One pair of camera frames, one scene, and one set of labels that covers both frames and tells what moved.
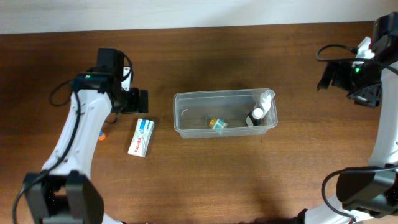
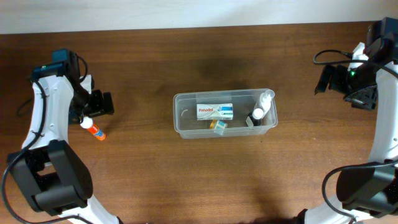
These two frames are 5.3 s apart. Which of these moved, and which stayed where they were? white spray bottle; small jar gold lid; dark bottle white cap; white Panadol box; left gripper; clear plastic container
Moved: white Panadol box; left gripper
Stayed: clear plastic container; small jar gold lid; dark bottle white cap; white spray bottle
